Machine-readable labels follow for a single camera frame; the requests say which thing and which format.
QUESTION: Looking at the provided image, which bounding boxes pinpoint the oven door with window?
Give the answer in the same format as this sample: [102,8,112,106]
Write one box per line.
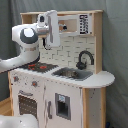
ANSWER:
[18,90,37,117]

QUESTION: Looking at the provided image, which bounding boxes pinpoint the white microwave door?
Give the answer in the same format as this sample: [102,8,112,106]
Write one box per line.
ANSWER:
[58,13,92,37]

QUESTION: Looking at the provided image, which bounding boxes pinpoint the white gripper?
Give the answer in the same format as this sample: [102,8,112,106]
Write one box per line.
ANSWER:
[45,10,67,48]

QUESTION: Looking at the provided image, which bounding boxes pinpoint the black stovetop red burners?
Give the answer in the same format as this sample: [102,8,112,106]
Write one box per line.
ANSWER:
[21,62,57,73]

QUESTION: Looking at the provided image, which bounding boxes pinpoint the black toy faucet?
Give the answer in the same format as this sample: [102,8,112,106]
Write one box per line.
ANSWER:
[76,50,94,70]

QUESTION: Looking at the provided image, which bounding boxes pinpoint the wooden toy kitchen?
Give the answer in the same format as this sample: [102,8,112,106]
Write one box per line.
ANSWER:
[9,10,115,128]

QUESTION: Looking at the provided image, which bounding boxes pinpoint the left red stove knob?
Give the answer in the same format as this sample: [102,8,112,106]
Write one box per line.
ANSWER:
[13,76,19,82]

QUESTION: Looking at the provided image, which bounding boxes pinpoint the grey toy sink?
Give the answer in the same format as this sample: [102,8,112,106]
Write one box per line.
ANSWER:
[53,67,92,81]

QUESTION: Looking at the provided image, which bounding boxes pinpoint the right red stove knob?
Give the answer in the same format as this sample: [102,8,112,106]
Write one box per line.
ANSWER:
[32,81,38,87]

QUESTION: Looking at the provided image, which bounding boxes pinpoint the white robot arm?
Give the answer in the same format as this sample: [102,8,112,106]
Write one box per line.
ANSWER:
[0,10,60,128]

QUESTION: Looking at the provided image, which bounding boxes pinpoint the red stove knob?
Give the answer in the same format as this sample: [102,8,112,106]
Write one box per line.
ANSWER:
[13,76,19,82]
[32,81,38,87]

